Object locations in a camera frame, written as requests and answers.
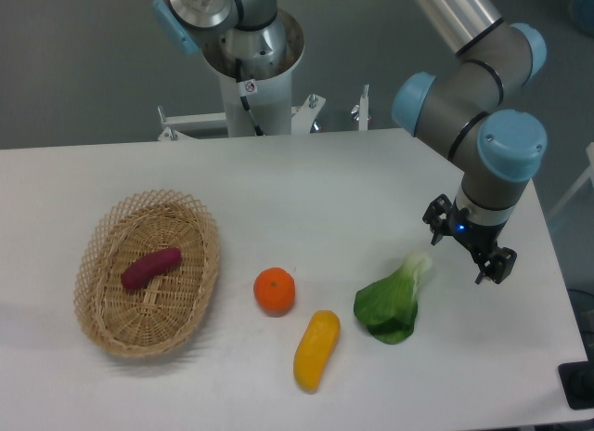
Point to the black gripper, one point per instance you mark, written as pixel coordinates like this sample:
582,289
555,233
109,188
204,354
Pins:
477,229

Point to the purple sweet potato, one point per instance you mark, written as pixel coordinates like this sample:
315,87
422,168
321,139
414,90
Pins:
139,274

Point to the white metal frame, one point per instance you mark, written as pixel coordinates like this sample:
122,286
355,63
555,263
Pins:
246,120

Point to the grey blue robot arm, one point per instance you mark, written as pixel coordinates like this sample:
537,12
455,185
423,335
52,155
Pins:
461,117

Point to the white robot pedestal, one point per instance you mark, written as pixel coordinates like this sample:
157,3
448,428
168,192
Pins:
257,62

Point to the woven wicker basket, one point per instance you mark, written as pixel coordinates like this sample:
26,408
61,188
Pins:
160,317

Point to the black device at table edge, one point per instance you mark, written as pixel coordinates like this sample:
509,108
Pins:
577,384

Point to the green bok choy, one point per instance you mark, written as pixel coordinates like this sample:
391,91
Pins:
388,307

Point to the orange tangerine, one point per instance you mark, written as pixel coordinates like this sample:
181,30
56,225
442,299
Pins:
274,291

